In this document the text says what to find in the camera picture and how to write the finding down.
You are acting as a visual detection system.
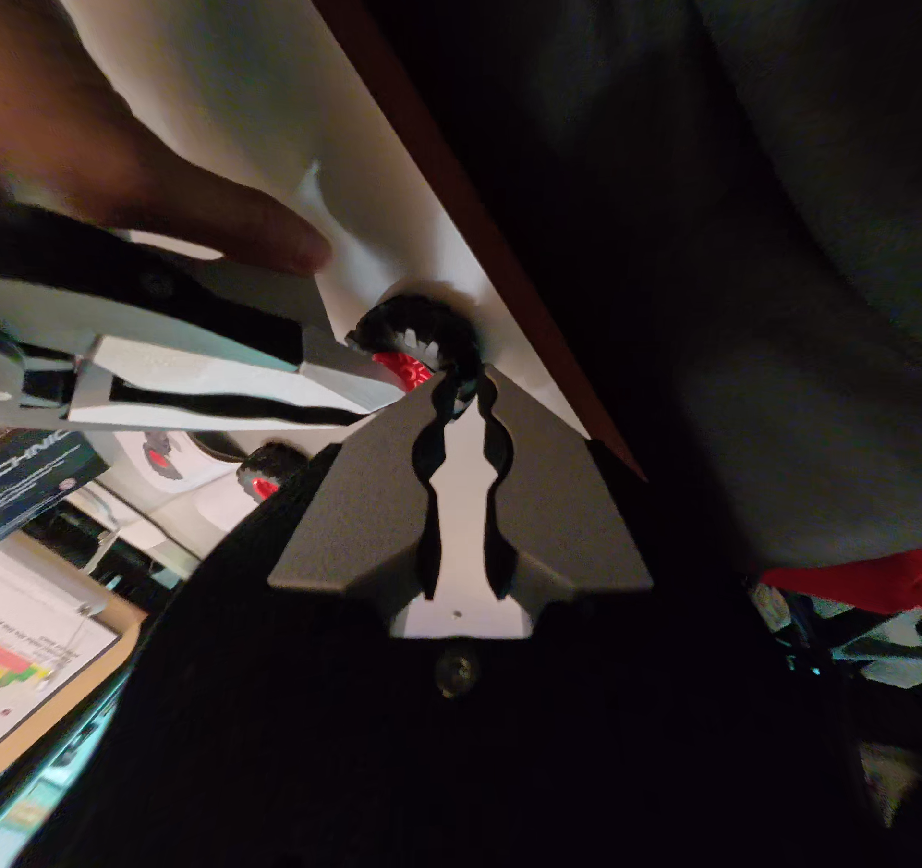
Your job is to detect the dark toy box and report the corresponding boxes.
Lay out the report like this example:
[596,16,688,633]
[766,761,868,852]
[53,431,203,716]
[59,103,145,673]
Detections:
[0,427,110,539]

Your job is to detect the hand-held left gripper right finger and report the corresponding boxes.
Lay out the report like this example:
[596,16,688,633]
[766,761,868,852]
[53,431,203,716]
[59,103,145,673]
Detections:
[474,364,654,625]

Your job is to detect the red cloth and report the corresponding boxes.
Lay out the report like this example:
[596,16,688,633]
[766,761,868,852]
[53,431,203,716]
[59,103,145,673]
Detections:
[760,550,922,614]

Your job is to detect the white desk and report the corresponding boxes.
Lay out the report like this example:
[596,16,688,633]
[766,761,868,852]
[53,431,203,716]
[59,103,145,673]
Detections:
[22,0,647,566]

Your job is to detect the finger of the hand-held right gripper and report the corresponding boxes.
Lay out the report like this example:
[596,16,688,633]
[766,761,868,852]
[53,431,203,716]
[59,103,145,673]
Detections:
[67,364,376,433]
[0,208,406,415]

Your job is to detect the person's right hand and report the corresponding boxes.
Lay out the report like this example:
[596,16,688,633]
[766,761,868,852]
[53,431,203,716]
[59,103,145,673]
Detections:
[0,0,334,278]

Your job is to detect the person's dark trousers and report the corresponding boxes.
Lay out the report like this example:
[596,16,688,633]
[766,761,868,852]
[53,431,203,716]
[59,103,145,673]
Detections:
[339,0,922,595]

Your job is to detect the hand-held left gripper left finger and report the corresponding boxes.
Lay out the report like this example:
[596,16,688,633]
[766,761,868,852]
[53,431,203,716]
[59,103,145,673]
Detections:
[268,371,459,636]

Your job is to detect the black toy wheel red hub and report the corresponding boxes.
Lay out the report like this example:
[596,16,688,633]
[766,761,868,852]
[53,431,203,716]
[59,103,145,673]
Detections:
[236,441,312,506]
[346,295,484,422]
[140,431,190,481]

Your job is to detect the white printed paper sheet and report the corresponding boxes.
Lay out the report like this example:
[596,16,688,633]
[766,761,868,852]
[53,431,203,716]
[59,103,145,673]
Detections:
[0,550,123,741]

